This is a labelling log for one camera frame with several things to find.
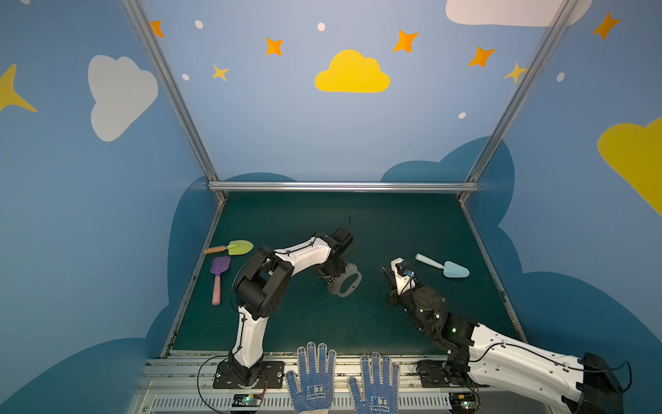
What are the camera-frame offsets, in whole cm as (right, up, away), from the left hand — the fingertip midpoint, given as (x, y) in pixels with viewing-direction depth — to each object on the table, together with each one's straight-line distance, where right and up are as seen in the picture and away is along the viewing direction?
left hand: (339, 275), depth 94 cm
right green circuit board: (+35, -30, -23) cm, 51 cm away
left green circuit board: (-27, -30, -23) cm, 46 cm away
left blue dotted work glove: (-7, -26, -21) cm, 34 cm away
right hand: (+15, +6, -18) cm, 24 cm away
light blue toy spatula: (+43, +2, +4) cm, 43 cm away
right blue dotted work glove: (+10, -29, -23) cm, 38 cm away
